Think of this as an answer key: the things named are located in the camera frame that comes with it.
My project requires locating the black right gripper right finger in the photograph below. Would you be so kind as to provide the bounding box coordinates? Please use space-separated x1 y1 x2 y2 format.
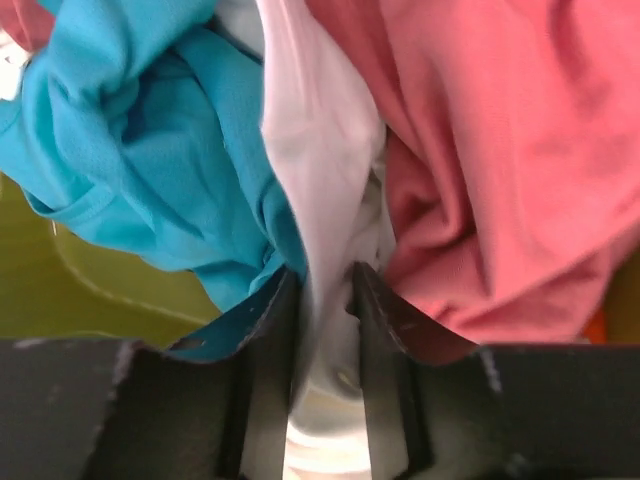
353 263 505 479

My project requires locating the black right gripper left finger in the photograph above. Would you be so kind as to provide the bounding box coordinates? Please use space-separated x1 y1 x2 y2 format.
94 269 300 479

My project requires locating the white t shirt with print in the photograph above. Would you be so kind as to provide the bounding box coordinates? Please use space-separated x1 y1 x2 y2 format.
215 1 386 479

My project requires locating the orange t shirt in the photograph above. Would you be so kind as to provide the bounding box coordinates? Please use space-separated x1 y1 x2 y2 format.
580 308 607 345

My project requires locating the olive green plastic bin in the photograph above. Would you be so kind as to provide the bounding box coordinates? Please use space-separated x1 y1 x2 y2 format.
1 177 220 347

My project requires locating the teal blue t shirt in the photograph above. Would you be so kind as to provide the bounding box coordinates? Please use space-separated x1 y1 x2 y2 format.
1 1 306 358

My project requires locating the coral pink t shirt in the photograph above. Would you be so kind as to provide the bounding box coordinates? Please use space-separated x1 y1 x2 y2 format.
309 1 639 364

